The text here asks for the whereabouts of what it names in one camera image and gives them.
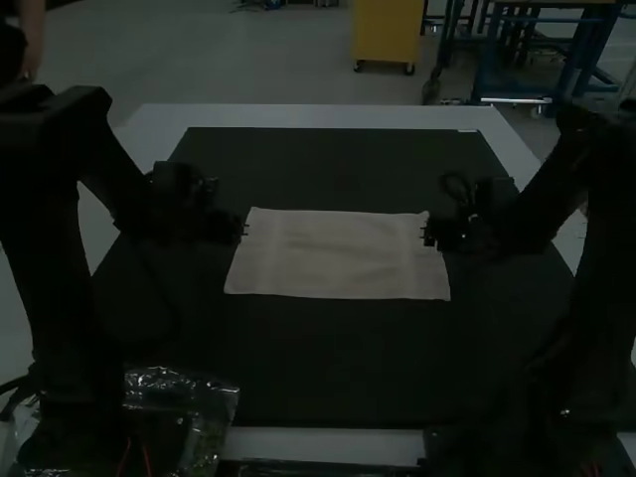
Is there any pale towel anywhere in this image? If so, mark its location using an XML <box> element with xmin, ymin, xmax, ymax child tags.
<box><xmin>223</xmin><ymin>206</ymin><xmax>452</xmax><ymax>302</ymax></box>

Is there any person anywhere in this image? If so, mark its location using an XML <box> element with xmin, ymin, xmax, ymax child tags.
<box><xmin>0</xmin><ymin>0</ymin><xmax>47</xmax><ymax>83</ymax></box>

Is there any black mat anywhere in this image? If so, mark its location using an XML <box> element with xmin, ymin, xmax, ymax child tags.
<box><xmin>91</xmin><ymin>126</ymin><xmax>580</xmax><ymax>428</ymax></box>

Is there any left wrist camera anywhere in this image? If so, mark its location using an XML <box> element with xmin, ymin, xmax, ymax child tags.
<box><xmin>196</xmin><ymin>174</ymin><xmax>221</xmax><ymax>205</ymax></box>

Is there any blue metal frame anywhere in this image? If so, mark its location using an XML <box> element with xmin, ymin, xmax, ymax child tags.
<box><xmin>421</xmin><ymin>0</ymin><xmax>625</xmax><ymax>108</ymax></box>

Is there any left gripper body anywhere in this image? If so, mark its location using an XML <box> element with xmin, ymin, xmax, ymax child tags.
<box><xmin>198</xmin><ymin>211</ymin><xmax>245</xmax><ymax>244</ymax></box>

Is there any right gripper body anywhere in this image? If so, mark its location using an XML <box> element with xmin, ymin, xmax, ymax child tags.
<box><xmin>420</xmin><ymin>214</ymin><xmax>481</xmax><ymax>253</ymax></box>

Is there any black cable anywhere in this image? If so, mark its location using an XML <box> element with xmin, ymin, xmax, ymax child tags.
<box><xmin>439</xmin><ymin>171</ymin><xmax>479</xmax><ymax>206</ymax></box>

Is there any yellow cabinet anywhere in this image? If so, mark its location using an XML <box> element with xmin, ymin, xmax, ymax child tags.
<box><xmin>351</xmin><ymin>0</ymin><xmax>421</xmax><ymax>77</ymax></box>

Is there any silver foil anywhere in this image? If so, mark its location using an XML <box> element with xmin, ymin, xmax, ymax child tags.
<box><xmin>121</xmin><ymin>366</ymin><xmax>241</xmax><ymax>476</ymax></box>

